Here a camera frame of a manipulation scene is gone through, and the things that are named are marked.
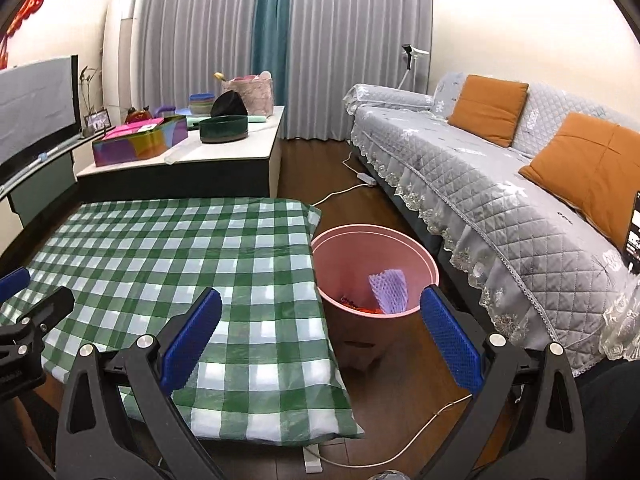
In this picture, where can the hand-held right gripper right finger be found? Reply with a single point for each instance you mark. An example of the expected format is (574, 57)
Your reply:
(450, 340)

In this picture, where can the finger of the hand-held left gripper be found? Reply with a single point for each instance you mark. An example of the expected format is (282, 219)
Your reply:
(47, 307)
(12, 282)

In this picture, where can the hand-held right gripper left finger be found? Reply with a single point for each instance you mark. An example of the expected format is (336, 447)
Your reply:
(192, 335)

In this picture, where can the purple foam fruit net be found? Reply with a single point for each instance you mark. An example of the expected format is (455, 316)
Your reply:
(389, 290)

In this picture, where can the orange-red plastic bag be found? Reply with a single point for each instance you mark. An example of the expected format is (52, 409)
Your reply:
(367, 310)

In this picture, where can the pink plastic bin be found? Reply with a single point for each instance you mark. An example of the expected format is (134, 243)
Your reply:
(350, 260)

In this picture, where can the green checked tablecloth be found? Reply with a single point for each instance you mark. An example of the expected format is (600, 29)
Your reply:
(175, 250)

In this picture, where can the grey television stand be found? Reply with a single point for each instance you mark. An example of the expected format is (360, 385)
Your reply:
(35, 190)

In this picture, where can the grey quilted sofa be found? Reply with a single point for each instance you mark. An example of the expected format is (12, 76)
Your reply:
(475, 185)

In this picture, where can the white table leg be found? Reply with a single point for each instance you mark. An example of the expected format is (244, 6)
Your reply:
(312, 460)

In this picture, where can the flat screen television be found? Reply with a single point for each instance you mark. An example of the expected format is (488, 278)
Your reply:
(37, 110)

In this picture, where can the white power strip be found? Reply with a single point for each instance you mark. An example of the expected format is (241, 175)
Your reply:
(366, 178)

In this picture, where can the colourful tin box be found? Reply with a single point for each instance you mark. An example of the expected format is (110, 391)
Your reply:
(135, 142)

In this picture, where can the white coffee table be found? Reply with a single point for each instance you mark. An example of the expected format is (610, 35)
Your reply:
(240, 150)

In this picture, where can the dark green round box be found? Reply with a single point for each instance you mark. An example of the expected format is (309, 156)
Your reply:
(224, 129)

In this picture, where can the potted bamboo plant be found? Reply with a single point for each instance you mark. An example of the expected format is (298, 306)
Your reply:
(86, 85)

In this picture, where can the black smartphone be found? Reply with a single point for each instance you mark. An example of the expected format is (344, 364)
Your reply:
(634, 235)

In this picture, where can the orange cushion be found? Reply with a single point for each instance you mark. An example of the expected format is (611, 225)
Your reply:
(590, 170)
(487, 110)

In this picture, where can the purple plastic item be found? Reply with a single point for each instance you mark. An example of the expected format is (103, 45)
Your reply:
(166, 110)

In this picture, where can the black hat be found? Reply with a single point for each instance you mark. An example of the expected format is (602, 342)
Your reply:
(227, 105)

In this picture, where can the stack of plastic bowls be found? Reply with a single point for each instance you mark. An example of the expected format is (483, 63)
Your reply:
(201, 102)

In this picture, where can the pink lace basket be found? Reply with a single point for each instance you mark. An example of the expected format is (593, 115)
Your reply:
(257, 95)

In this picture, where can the white standing air conditioner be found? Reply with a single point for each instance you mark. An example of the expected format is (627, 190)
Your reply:
(122, 55)

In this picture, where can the grey sheer curtain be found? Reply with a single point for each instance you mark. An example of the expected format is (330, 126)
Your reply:
(355, 35)
(195, 25)

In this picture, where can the teal curtain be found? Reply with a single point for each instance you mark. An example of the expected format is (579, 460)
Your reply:
(272, 15)

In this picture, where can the small photo frame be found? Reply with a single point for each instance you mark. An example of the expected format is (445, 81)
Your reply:
(96, 121)

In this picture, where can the red knot wall decoration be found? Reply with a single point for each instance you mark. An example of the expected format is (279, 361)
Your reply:
(22, 15)

